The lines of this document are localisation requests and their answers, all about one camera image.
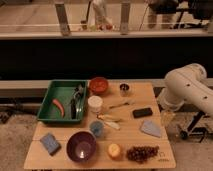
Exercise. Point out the wooden folding table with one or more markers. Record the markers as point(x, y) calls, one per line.
point(127, 136)

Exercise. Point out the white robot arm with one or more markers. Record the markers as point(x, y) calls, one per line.
point(185, 85)

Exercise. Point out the green plastic tray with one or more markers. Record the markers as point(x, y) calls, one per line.
point(62, 90)

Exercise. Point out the blue sponge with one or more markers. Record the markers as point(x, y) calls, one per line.
point(50, 144)

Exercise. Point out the white round container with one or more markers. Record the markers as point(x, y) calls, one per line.
point(95, 104)

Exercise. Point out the light blue towel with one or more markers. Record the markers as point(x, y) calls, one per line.
point(150, 128)

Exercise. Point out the beige plastic spoon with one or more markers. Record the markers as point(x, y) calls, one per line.
point(126, 103)

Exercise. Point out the bunch of dark grapes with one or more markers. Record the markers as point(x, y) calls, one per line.
point(141, 154)

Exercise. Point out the black rectangular block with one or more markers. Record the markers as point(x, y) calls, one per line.
point(143, 112)

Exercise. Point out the black handled utensil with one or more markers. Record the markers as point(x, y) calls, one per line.
point(78, 93)

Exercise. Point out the orange fruit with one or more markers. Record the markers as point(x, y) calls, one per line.
point(114, 151)

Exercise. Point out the black wheeled stand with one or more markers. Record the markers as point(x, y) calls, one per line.
point(192, 130)

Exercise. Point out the blue small cup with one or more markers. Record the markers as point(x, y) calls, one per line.
point(96, 127)

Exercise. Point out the purple bowl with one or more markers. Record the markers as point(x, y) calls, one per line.
point(81, 146)

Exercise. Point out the yellow handled knife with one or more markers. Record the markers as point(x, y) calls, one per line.
point(110, 121)

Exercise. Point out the red bowl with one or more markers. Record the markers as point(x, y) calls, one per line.
point(98, 85)

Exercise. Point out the red chili pepper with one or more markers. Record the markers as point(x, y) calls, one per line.
point(59, 106)

